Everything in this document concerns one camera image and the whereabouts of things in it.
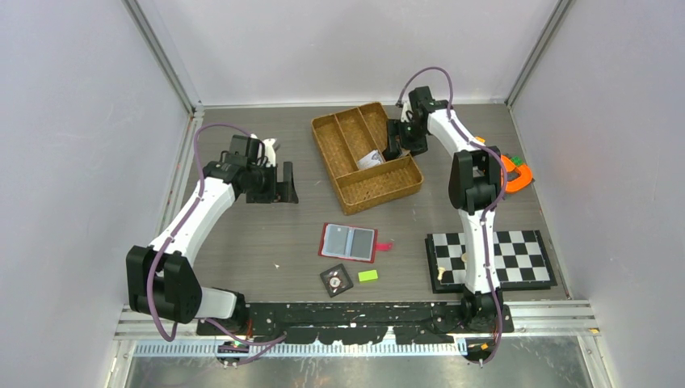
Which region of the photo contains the black white chessboard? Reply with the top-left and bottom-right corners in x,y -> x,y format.
425,230 -> 557,293

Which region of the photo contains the red leather card holder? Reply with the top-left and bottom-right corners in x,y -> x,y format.
317,223 -> 393,264

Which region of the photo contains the woven wicker divided tray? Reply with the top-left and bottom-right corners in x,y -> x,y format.
311,102 -> 423,215

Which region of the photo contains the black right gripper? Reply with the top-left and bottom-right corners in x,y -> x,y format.
387,117 -> 429,158

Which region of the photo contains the green rectangular block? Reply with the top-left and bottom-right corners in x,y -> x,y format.
357,269 -> 379,283

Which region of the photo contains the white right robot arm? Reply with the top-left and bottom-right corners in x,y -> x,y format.
382,86 -> 506,332

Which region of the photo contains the poker chip in black case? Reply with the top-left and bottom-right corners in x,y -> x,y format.
319,264 -> 354,297

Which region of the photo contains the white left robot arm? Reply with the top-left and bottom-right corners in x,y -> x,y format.
126,135 -> 299,335

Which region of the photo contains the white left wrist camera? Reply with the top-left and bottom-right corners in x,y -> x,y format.
258,138 -> 279,167

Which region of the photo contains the green toy brick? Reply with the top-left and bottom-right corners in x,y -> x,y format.
510,156 -> 524,167

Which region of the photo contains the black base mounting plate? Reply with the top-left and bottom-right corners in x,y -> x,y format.
196,302 -> 498,345

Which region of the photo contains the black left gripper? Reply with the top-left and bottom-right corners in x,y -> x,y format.
246,162 -> 296,204

